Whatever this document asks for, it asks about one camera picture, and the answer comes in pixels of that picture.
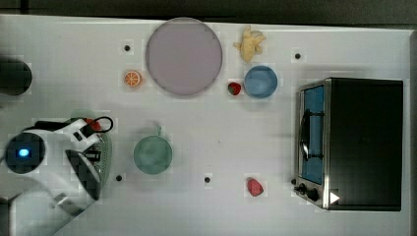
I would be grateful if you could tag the red ketchup bottle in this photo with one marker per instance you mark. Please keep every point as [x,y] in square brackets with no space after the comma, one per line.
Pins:
[94,124]

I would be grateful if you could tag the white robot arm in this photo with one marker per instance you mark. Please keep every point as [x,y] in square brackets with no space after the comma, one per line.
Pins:
[53,155]

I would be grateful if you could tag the green strainer basket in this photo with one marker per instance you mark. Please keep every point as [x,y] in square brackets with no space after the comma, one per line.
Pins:
[99,154]

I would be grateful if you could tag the red strawberry toy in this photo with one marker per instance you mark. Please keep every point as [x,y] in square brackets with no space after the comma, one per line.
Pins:
[234,88]

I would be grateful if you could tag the blue bowl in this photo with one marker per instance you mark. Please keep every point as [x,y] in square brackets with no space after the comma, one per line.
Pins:
[261,82]

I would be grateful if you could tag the green cup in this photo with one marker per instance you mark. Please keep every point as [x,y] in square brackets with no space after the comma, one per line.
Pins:
[153,154]

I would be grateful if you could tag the grey round plate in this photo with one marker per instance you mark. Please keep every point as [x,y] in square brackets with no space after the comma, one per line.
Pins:
[184,56]

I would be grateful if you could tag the yellow banana toy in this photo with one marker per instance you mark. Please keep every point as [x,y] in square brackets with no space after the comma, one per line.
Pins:
[250,43]

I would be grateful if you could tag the pink strawberry toy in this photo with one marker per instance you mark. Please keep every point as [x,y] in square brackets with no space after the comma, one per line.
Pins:
[254,187]

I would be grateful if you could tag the orange slice toy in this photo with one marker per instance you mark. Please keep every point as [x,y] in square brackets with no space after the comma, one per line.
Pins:
[132,79]

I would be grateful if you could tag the silver toaster oven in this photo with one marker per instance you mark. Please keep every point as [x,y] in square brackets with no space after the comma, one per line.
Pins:
[350,144]

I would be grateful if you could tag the black frying pan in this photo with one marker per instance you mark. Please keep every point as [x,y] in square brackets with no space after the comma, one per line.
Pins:
[15,76]

